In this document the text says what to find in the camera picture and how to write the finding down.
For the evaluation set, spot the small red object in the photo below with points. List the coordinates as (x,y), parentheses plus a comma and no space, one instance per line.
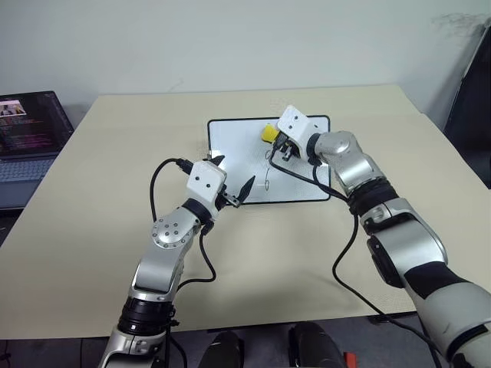
(350,360)

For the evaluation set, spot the black panel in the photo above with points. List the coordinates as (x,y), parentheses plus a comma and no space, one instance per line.
(473,115)

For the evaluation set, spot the yellow whiteboard eraser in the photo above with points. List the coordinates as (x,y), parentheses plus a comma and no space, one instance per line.
(269,133)

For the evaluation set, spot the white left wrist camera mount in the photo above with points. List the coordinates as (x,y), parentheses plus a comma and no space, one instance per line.
(205,182)

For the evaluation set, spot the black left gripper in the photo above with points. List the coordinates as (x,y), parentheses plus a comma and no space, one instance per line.
(231,200)

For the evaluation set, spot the small black-framed whiteboard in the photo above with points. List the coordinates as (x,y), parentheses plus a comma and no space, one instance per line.
(238,142)

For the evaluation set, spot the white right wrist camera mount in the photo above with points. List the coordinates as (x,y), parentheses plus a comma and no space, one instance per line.
(297,124)

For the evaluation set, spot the dark rounded shape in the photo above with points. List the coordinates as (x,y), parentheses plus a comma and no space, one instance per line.
(224,350)
(312,345)

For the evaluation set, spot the grey open laptop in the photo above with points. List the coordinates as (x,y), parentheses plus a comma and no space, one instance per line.
(27,130)

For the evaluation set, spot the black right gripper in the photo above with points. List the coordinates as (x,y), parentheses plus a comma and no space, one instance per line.
(292,151)

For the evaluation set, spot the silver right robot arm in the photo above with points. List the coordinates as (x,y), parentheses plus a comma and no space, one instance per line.
(406,237)

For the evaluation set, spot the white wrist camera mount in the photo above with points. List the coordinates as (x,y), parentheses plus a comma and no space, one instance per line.
(205,182)
(297,124)

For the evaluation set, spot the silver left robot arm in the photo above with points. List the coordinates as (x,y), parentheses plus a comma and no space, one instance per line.
(165,234)

